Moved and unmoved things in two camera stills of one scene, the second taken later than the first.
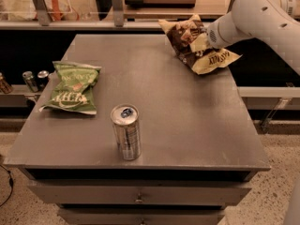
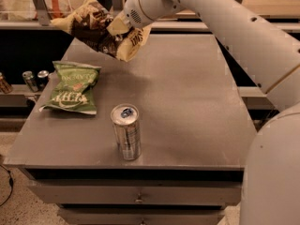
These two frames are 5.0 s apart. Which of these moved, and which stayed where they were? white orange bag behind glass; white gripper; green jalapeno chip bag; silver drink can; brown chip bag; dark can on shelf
Moved: brown chip bag; white gripper
Stayed: dark can on shelf; green jalapeno chip bag; silver drink can; white orange bag behind glass
